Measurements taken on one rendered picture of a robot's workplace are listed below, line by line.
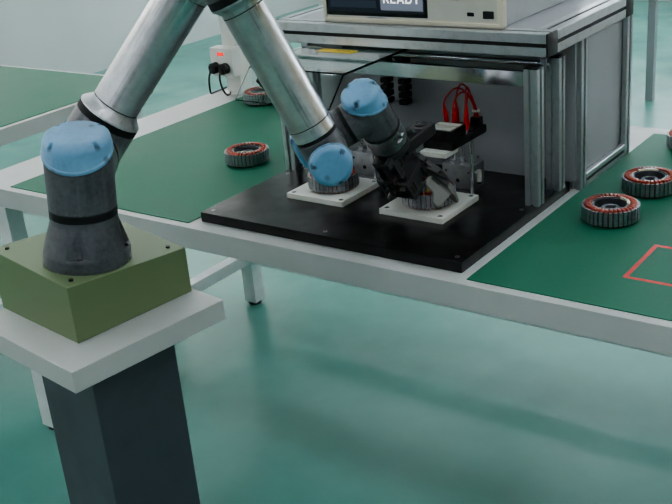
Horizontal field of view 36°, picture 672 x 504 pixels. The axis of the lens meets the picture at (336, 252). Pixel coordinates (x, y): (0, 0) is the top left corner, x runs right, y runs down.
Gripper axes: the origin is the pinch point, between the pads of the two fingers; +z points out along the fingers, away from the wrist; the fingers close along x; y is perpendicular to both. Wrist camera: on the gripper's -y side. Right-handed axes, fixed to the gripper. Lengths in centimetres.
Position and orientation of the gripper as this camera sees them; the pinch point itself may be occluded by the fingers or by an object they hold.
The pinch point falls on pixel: (429, 193)
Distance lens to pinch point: 211.9
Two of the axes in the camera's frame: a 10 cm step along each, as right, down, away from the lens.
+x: 8.1, 1.6, -5.6
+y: -4.2, 8.3, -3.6
